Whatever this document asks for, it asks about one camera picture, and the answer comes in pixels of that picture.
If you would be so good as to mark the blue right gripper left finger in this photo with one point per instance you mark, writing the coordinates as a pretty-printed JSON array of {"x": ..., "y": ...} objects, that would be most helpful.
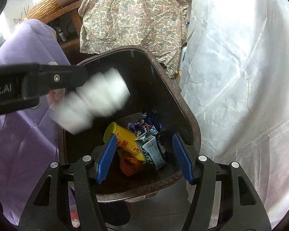
[{"x": 104, "y": 159}]

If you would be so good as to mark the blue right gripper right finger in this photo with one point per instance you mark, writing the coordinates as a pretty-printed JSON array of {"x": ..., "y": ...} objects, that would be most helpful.
[{"x": 182, "y": 157}]

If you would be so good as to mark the orange foam fruit net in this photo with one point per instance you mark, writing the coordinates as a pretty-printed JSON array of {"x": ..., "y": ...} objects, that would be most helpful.
[{"x": 131, "y": 163}]

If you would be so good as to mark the yellow snack canister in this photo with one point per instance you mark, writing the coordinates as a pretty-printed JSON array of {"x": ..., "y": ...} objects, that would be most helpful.
[{"x": 125, "y": 140}]

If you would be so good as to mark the white paper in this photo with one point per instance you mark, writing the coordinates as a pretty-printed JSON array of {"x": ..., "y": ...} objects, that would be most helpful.
[{"x": 101, "y": 96}]

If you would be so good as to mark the brown plastic trash bin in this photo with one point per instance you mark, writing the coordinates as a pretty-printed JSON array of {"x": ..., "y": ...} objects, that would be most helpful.
[{"x": 151, "y": 90}]

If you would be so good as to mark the grey printed carton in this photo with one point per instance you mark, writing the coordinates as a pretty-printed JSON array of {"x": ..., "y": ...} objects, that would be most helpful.
[{"x": 150, "y": 149}]

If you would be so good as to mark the blue snack wrapper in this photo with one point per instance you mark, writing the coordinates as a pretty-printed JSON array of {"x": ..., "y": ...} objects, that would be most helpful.
[{"x": 147, "y": 122}]

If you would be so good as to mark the purple floral tablecloth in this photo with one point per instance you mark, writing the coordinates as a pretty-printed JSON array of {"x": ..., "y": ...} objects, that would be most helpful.
[{"x": 28, "y": 138}]

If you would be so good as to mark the woven wicker basin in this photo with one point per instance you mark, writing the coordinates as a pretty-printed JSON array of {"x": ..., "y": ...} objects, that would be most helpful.
[{"x": 43, "y": 9}]

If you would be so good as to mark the white sheet cover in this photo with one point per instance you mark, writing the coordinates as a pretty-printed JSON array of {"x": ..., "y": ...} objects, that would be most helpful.
[{"x": 235, "y": 80}]

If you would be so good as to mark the paisley patterned cloth cover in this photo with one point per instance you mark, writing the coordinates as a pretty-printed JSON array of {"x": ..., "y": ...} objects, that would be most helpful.
[{"x": 160, "y": 26}]

